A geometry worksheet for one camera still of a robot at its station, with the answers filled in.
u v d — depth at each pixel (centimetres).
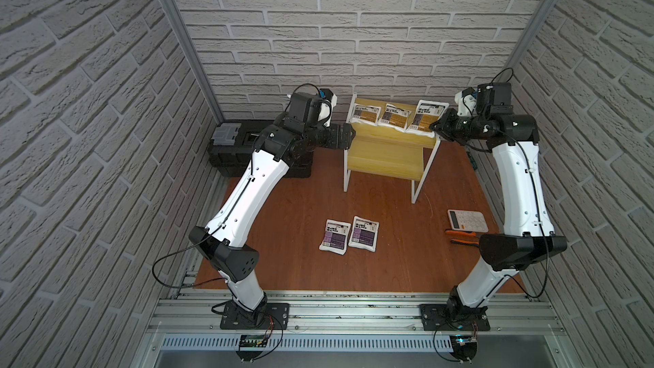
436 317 74
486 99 54
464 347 70
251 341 73
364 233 90
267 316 70
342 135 62
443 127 62
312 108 51
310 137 57
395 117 80
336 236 89
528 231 44
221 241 42
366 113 81
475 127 52
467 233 90
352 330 73
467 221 93
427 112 75
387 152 95
